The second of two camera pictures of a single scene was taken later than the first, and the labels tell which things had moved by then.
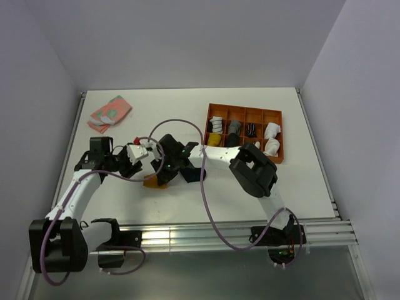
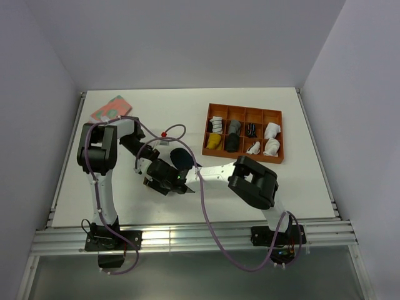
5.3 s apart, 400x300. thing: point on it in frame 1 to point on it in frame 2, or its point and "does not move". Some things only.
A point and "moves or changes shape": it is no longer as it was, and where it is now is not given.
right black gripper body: [170, 169] to [163, 188]
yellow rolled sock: [214, 139] does not move
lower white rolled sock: [272, 147] does not move
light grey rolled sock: [234, 126] does not move
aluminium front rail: [319, 232] does not move
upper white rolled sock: [271, 130] does not move
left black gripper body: [122, 163] to [139, 149]
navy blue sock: [192, 174] moves or changes shape
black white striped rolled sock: [215, 125] does not move
